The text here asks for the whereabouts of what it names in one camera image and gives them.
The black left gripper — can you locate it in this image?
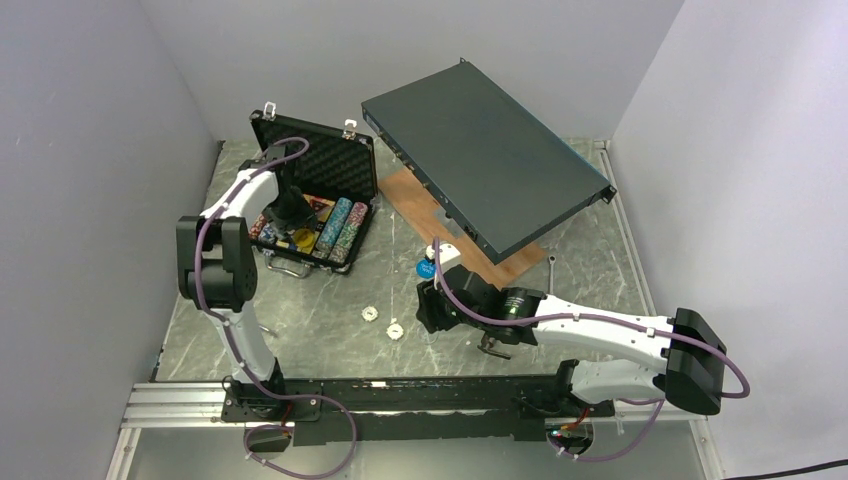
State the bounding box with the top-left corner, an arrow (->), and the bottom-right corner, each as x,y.
263,187 -> 318,245

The red triangular token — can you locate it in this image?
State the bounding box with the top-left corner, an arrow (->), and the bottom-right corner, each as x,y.
312,201 -> 335,222

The blue round button chip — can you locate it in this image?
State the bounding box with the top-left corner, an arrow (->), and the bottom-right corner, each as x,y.
415,259 -> 436,280

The white poker chip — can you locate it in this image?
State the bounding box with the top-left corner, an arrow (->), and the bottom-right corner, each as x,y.
386,321 -> 405,341
361,305 -> 379,322

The yellow round button chip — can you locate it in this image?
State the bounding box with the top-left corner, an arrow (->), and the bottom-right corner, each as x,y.
292,229 -> 318,254

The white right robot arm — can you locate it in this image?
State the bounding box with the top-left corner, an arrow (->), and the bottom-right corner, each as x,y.
416,266 -> 728,416

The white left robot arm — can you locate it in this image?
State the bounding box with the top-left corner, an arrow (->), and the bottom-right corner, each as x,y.
176,137 -> 310,420

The wooden board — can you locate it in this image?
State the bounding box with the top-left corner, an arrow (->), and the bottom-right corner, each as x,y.
378,169 -> 548,287

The yellow blue chip row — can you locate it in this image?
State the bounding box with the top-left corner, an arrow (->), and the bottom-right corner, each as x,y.
257,224 -> 278,245

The teal poker chip row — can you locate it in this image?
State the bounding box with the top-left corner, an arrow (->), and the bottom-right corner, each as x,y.
312,197 -> 354,258

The metal clamp tool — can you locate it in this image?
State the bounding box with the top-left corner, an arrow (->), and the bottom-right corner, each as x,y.
477,334 -> 512,360

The black poker chip case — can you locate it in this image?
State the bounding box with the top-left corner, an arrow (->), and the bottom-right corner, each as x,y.
250,103 -> 378,274

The purple green chip row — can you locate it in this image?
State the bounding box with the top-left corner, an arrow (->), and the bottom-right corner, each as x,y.
328,202 -> 369,263

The small silver wrench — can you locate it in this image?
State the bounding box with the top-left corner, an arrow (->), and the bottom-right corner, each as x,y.
546,255 -> 557,295

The dark rack server unit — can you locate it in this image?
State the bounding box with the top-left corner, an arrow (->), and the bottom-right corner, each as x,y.
361,59 -> 617,264

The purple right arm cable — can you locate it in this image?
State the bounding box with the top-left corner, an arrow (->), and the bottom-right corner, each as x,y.
431,238 -> 753,400

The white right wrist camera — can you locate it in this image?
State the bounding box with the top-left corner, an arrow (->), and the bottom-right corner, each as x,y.
425,242 -> 462,272

